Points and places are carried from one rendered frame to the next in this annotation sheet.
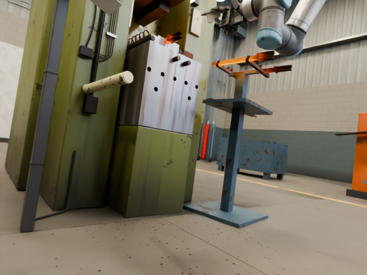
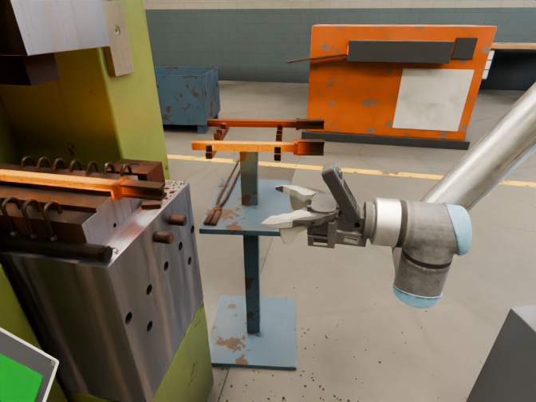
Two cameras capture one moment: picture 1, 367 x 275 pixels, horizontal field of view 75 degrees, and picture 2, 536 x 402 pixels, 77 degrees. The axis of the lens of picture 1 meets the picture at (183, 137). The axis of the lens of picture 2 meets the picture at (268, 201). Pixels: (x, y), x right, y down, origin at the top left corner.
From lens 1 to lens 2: 1.17 m
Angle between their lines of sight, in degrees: 48
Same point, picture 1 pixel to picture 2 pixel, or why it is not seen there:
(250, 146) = (167, 86)
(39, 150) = not seen: outside the picture
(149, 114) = (155, 371)
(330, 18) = not seen: outside the picture
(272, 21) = (439, 286)
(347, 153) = (273, 41)
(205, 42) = (143, 71)
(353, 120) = not seen: outside the picture
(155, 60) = (132, 287)
